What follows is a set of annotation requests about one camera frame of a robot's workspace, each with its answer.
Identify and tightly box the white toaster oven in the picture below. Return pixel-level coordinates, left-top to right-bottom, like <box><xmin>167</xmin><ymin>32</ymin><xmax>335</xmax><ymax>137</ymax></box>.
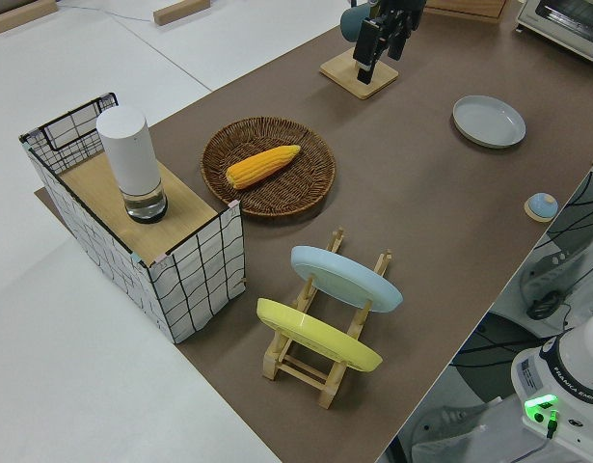
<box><xmin>512</xmin><ymin>0</ymin><xmax>593</xmax><ymax>62</ymax></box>

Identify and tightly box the white cylinder with clear base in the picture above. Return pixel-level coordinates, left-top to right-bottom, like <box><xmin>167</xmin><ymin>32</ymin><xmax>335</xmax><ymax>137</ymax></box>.
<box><xmin>95</xmin><ymin>106</ymin><xmax>170</xmax><ymax>224</ymax></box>

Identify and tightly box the wooden block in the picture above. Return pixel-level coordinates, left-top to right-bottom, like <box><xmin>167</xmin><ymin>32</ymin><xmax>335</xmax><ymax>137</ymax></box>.
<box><xmin>0</xmin><ymin>0</ymin><xmax>60</xmax><ymax>35</ymax></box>
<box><xmin>152</xmin><ymin>0</ymin><xmax>213</xmax><ymax>26</ymax></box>

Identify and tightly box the teal mug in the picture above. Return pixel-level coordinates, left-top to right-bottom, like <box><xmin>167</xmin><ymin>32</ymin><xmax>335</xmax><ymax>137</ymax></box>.
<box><xmin>338</xmin><ymin>0</ymin><xmax>377</xmax><ymax>43</ymax></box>

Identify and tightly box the wooden mug stand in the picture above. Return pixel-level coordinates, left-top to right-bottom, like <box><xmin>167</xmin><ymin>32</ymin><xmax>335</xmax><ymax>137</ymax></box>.
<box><xmin>318</xmin><ymin>41</ymin><xmax>400</xmax><ymax>101</ymax></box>

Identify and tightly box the white black grid storage box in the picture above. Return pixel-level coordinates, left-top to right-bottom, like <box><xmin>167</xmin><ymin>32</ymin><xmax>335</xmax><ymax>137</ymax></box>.
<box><xmin>19</xmin><ymin>91</ymin><xmax>248</xmax><ymax>344</ymax></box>

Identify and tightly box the wooden shelf board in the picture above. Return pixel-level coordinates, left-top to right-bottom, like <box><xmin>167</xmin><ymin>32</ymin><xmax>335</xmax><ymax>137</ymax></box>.
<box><xmin>58</xmin><ymin>152</ymin><xmax>218</xmax><ymax>257</ymax></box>

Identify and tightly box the yellow corn cob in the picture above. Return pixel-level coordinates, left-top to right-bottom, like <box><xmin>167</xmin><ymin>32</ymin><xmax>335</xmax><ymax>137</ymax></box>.
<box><xmin>226</xmin><ymin>144</ymin><xmax>302</xmax><ymax>190</ymax></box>

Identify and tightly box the light blue plate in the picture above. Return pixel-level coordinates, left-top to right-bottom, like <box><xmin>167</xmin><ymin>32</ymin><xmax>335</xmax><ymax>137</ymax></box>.
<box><xmin>290</xmin><ymin>245</ymin><xmax>404</xmax><ymax>313</ymax></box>

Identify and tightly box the blue dome call bell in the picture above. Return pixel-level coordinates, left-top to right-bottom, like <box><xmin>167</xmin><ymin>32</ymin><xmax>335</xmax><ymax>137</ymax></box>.
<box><xmin>524</xmin><ymin>192</ymin><xmax>560</xmax><ymax>223</ymax></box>

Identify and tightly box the wooden dish rack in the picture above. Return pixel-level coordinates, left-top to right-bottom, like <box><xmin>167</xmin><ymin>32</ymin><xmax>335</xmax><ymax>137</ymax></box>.
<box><xmin>261</xmin><ymin>225</ymin><xmax>393</xmax><ymax>411</ymax></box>

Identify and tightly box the brown table mat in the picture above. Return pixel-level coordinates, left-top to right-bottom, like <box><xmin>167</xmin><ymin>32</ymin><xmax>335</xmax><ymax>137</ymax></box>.
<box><xmin>34</xmin><ymin>0</ymin><xmax>593</xmax><ymax>463</ymax></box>

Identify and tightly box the yellow plate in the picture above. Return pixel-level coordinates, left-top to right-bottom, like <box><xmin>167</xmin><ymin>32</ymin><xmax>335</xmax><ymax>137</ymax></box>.
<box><xmin>256</xmin><ymin>297</ymin><xmax>385</xmax><ymax>373</ymax></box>

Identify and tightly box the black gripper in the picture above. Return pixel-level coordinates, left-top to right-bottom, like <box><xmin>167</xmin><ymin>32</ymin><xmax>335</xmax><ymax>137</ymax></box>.
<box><xmin>353</xmin><ymin>0</ymin><xmax>427</xmax><ymax>84</ymax></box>

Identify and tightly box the light wooden drawer box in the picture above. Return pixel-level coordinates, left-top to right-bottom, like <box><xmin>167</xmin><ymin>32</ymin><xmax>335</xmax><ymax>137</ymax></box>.
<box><xmin>423</xmin><ymin>0</ymin><xmax>512</xmax><ymax>23</ymax></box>

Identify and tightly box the brown wicker basket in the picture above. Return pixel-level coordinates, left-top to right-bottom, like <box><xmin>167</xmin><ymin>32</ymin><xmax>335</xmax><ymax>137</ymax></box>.
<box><xmin>201</xmin><ymin>115</ymin><xmax>337</xmax><ymax>223</ymax></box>

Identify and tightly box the black base power cable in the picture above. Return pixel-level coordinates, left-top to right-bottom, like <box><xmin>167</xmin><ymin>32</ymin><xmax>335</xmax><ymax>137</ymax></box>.
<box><xmin>507</xmin><ymin>409</ymin><xmax>562</xmax><ymax>463</ymax></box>

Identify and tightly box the thin gray wire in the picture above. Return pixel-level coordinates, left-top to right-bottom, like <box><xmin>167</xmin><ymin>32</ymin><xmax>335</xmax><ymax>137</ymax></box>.
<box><xmin>59</xmin><ymin>3</ymin><xmax>155</xmax><ymax>23</ymax></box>

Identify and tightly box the black coiled cable bundle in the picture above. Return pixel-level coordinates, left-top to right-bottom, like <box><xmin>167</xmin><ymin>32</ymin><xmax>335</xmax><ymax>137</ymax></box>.
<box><xmin>526</xmin><ymin>291</ymin><xmax>565</xmax><ymax>320</ymax></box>

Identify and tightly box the gray round plate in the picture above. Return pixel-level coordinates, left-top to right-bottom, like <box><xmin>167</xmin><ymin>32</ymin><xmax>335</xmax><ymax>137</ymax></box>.
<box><xmin>451</xmin><ymin>95</ymin><xmax>526</xmax><ymax>150</ymax></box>

